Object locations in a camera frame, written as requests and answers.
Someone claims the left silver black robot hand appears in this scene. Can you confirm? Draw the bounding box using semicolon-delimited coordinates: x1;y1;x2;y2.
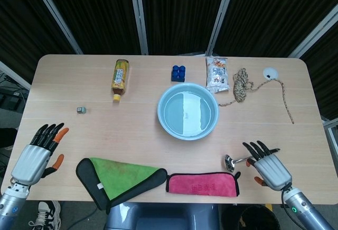
10;123;70;186

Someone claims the metal ladle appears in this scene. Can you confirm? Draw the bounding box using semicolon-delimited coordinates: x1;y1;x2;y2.
223;154;251;172

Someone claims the white and black sneaker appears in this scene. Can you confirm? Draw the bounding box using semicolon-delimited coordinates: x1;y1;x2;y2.
28;200;61;230

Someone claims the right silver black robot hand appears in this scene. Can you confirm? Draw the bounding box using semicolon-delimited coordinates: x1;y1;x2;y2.
242;140;293;191

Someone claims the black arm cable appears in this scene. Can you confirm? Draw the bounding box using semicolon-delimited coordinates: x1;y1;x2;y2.
280;186;291;207

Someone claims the yellow tea bottle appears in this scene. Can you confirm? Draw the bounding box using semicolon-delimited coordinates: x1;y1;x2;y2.
110;59;130;103

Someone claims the pink cloth with black trim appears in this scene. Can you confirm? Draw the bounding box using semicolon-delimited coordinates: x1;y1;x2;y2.
165;171;241;197

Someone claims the green and black cloth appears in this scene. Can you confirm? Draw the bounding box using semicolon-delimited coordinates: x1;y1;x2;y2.
76;157;168;214

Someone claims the white snack bag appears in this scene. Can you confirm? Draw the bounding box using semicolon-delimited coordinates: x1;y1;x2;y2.
205;57;229;94

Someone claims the blue toy building block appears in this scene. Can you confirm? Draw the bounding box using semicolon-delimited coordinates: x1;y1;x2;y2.
171;65;187;83

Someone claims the light blue water basin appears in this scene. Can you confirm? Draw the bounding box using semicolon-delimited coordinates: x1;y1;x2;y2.
157;82;220;141

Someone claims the black trash bin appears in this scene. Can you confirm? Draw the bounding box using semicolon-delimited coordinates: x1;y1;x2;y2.
239;205;280;230

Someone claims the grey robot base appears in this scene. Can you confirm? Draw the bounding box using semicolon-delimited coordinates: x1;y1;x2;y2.
105;202;220;230

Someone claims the white round cable grommet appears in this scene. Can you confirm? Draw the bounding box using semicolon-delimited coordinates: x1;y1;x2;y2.
262;67;279;80

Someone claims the black floor device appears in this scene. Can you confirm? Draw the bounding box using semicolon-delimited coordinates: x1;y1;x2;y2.
0;87;29;111

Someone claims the grey partition post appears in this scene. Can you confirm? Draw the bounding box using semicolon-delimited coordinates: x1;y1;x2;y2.
0;60;32;90
289;10;338;58
207;0;238;56
27;0;84;55
128;0;149;56

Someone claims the braided rope bundle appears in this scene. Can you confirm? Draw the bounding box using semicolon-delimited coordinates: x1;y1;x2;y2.
218;68;295;125

